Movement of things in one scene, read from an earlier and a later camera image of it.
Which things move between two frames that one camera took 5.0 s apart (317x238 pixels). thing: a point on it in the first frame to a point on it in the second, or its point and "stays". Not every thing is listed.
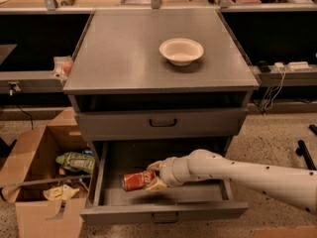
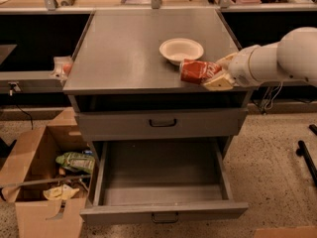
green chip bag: [79, 161] stays
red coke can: [137, 179] to [197, 71]
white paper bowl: [180, 51] stays
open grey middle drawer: [209, 197] stays
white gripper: [168, 172] to [240, 66]
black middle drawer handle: [164, 221] stays
